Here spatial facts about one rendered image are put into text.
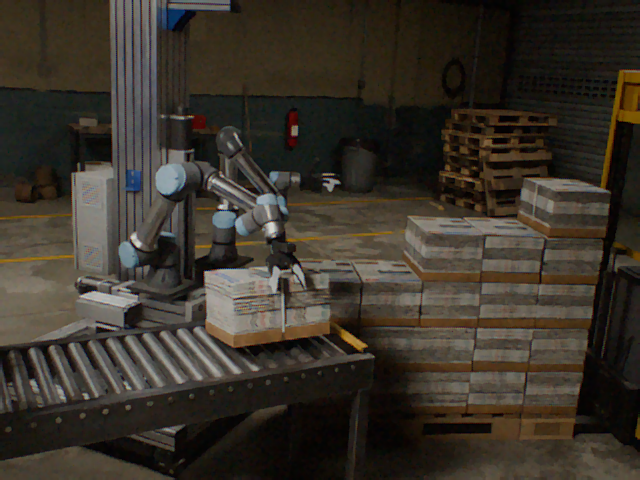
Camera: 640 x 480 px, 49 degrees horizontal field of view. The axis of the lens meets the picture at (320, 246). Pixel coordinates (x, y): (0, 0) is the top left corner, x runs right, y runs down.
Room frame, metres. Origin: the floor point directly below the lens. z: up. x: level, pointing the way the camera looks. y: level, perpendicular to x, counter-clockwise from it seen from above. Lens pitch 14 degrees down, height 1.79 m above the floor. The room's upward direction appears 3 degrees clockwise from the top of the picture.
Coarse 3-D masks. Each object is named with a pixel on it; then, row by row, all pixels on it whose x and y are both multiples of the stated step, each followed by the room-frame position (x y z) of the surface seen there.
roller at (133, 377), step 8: (112, 344) 2.31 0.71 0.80; (120, 344) 2.32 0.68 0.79; (112, 352) 2.26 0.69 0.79; (120, 352) 2.24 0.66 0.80; (120, 360) 2.19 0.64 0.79; (128, 360) 2.18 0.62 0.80; (120, 368) 2.15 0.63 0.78; (128, 368) 2.12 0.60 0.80; (136, 368) 2.13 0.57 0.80; (128, 376) 2.08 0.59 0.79; (136, 376) 2.06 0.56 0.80; (128, 384) 2.06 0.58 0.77; (136, 384) 2.01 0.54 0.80; (144, 384) 2.01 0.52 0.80
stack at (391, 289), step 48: (336, 288) 3.13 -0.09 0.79; (384, 288) 3.16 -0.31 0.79; (432, 288) 3.19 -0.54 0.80; (480, 288) 3.25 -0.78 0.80; (528, 288) 3.26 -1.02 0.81; (336, 336) 3.13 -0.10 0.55; (384, 336) 3.16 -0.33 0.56; (432, 336) 3.19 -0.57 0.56; (480, 336) 3.23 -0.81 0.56; (528, 336) 3.26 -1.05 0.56; (384, 384) 3.17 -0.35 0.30; (432, 384) 3.20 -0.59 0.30; (480, 384) 3.23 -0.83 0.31
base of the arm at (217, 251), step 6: (216, 246) 3.37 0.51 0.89; (222, 246) 3.36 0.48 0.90; (228, 246) 3.37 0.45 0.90; (234, 246) 3.40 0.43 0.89; (210, 252) 3.40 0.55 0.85; (216, 252) 3.36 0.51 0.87; (222, 252) 3.35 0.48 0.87; (228, 252) 3.36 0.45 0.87; (234, 252) 3.38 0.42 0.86; (210, 258) 3.37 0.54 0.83; (216, 258) 3.35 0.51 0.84; (222, 258) 3.34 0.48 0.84; (228, 258) 3.35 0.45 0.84; (234, 258) 3.37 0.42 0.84
